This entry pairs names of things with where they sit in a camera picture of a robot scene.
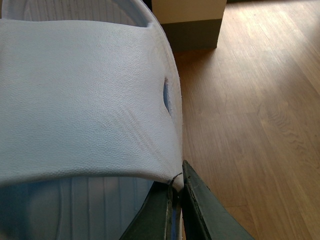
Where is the light blue slipper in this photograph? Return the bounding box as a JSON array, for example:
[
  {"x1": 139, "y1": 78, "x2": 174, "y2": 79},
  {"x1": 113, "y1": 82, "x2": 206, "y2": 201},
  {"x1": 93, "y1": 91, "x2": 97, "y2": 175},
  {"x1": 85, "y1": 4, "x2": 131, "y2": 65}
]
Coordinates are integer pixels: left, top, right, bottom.
[{"x1": 0, "y1": 0, "x2": 183, "y2": 240}]

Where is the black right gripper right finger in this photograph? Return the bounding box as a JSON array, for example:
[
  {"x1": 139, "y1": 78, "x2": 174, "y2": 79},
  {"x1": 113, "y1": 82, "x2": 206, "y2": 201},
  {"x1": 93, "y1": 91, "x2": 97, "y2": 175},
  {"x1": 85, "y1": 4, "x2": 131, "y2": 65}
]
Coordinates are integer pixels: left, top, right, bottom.
[{"x1": 181, "y1": 160, "x2": 253, "y2": 240}]

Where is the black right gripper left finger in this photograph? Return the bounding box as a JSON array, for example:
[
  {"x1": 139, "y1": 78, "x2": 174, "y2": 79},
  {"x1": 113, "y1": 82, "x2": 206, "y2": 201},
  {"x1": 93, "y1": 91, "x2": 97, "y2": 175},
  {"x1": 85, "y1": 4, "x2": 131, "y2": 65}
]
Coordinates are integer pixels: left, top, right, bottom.
[{"x1": 120, "y1": 174, "x2": 181, "y2": 240}]

